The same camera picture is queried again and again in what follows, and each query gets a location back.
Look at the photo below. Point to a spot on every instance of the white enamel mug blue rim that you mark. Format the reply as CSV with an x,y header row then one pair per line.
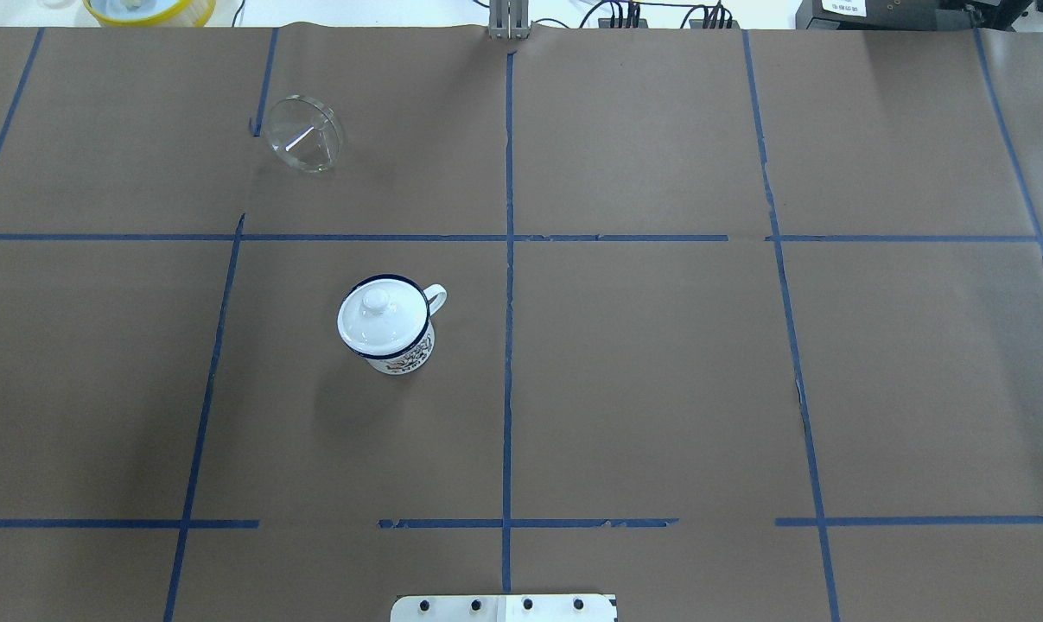
x,y
414,356

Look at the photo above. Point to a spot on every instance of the yellow rimmed bowl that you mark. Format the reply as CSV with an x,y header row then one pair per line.
x,y
151,14

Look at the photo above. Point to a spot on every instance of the black cable connectors left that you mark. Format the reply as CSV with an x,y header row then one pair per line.
x,y
623,15

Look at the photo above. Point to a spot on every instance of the black cable connectors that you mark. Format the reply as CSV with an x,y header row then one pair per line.
x,y
709,17
623,15

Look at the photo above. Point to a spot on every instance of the black device with label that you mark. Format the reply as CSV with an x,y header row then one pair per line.
x,y
922,16

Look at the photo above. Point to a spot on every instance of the black cable connectors right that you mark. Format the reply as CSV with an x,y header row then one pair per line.
x,y
709,17

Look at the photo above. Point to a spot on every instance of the clear glass funnel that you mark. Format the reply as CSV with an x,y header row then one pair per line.
x,y
304,133

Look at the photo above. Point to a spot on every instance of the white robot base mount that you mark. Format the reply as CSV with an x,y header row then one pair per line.
x,y
506,607

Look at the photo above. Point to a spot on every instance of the white enamel mug lid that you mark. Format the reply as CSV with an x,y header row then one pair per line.
x,y
382,316

